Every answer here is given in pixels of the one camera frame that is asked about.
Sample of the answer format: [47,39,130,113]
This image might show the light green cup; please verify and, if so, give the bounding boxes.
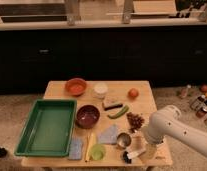
[90,144,106,161]

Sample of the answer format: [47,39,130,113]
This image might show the metal measuring cup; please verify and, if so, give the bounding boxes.
[117,133,132,148]

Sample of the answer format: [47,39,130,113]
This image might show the white cup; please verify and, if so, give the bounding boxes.
[94,83,108,99]

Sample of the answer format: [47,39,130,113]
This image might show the purple bowl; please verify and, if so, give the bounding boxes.
[76,105,100,129]

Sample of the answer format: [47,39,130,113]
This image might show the grey cloth piece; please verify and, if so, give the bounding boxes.
[97,124,118,144]

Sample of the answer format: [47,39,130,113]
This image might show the green plastic tray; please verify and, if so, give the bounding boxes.
[14,99,77,157]

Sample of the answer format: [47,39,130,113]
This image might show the wooden table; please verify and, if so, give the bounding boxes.
[21,81,173,169]

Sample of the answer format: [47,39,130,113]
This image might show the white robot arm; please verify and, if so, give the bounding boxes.
[143,105,207,157]

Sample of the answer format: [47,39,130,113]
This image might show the black cabinet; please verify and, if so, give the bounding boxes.
[0,26,207,94]

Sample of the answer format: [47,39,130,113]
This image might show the orange bowl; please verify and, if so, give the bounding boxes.
[65,78,87,96]

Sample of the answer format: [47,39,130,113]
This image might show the brown grape cluster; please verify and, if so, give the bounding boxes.
[127,112,145,133]

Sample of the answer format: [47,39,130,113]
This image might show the brown and black block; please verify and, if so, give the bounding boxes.
[102,99,123,111]

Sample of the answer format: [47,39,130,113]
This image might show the blue sponge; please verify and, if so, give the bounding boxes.
[68,138,83,160]

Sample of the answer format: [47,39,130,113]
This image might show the yellow banana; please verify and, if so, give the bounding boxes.
[85,133,96,162]

